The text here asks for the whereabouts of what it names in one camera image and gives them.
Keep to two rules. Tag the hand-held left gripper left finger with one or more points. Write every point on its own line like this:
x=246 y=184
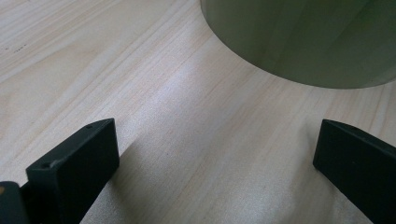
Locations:
x=74 y=168

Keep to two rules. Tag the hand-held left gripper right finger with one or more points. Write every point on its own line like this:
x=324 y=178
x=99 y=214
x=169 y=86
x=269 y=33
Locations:
x=358 y=165

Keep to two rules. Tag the green plastic trash bin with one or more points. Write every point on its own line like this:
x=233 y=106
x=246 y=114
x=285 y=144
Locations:
x=299 y=40

